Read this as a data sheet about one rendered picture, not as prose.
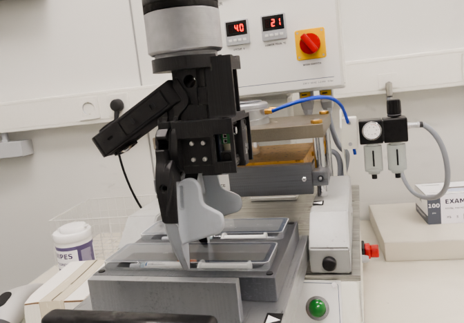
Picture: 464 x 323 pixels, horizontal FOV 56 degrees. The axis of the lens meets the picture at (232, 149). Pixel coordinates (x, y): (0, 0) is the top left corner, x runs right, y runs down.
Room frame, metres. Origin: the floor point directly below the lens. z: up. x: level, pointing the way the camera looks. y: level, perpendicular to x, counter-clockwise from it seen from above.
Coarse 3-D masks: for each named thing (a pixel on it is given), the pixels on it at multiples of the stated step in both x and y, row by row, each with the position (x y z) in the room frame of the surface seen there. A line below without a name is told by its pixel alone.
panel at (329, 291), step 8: (304, 280) 0.53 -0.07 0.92; (312, 280) 0.53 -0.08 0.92; (320, 280) 0.52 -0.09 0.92; (328, 280) 0.52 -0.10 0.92; (336, 280) 0.52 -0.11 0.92; (304, 288) 0.52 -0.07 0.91; (312, 288) 0.52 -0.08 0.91; (320, 288) 0.52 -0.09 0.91; (328, 288) 0.52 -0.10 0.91; (336, 288) 0.51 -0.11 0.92; (304, 296) 0.52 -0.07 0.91; (312, 296) 0.52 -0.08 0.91; (320, 296) 0.52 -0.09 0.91; (328, 296) 0.51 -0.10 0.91; (336, 296) 0.51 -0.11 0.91; (304, 304) 0.52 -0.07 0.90; (328, 304) 0.51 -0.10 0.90; (336, 304) 0.51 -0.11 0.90; (296, 312) 0.52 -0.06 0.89; (304, 312) 0.51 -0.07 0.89; (328, 312) 0.50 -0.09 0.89; (336, 312) 0.50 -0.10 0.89; (296, 320) 0.51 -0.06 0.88; (304, 320) 0.51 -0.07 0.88; (312, 320) 0.51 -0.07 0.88; (320, 320) 0.50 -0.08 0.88; (328, 320) 0.50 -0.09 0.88; (336, 320) 0.50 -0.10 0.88
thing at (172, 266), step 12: (276, 252) 0.45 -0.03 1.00; (108, 264) 0.46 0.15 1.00; (120, 264) 0.45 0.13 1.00; (132, 264) 0.45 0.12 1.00; (144, 264) 0.44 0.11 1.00; (156, 264) 0.44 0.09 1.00; (168, 264) 0.44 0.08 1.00; (180, 264) 0.43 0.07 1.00; (192, 264) 0.43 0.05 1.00; (204, 264) 0.43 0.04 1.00; (216, 264) 0.42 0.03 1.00; (228, 264) 0.42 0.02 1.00; (240, 264) 0.41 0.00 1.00; (252, 264) 0.41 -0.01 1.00; (264, 264) 0.41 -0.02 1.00
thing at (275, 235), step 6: (288, 222) 0.53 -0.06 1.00; (144, 234) 0.54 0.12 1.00; (150, 234) 0.54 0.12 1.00; (156, 234) 0.54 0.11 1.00; (162, 234) 0.58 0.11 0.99; (222, 234) 0.51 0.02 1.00; (228, 234) 0.51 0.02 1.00; (234, 234) 0.51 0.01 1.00; (240, 234) 0.50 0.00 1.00; (246, 234) 0.50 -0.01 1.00; (252, 234) 0.50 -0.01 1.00; (258, 234) 0.50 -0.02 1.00; (264, 234) 0.50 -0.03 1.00; (270, 234) 0.49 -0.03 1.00; (276, 234) 0.49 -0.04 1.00; (282, 234) 0.49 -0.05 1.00; (144, 240) 0.54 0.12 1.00; (150, 240) 0.54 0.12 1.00; (156, 240) 0.54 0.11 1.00; (162, 240) 0.53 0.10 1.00; (168, 240) 0.53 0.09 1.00; (198, 240) 0.52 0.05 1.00
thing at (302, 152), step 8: (248, 144) 0.73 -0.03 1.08; (256, 144) 0.74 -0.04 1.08; (288, 144) 0.81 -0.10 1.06; (296, 144) 0.80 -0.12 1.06; (304, 144) 0.79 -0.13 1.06; (312, 144) 0.78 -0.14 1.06; (256, 152) 0.74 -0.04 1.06; (264, 152) 0.75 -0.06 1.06; (272, 152) 0.74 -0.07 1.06; (280, 152) 0.73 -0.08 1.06; (288, 152) 0.72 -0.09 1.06; (296, 152) 0.71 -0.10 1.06; (304, 152) 0.70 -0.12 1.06; (312, 152) 0.75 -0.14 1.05; (256, 160) 0.68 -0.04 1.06; (264, 160) 0.67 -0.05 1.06; (272, 160) 0.66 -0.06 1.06; (280, 160) 0.65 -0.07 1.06; (288, 160) 0.65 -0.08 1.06; (296, 160) 0.64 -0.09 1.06; (304, 160) 0.65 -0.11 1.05; (312, 160) 0.75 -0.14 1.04
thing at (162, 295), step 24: (96, 288) 0.40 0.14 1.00; (120, 288) 0.39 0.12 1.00; (144, 288) 0.39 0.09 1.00; (168, 288) 0.38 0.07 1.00; (192, 288) 0.37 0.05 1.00; (216, 288) 0.37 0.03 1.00; (288, 288) 0.42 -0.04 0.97; (144, 312) 0.39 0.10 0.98; (168, 312) 0.38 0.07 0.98; (192, 312) 0.37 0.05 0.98; (216, 312) 0.37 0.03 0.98; (240, 312) 0.36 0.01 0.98; (264, 312) 0.38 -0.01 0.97; (288, 312) 0.39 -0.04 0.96
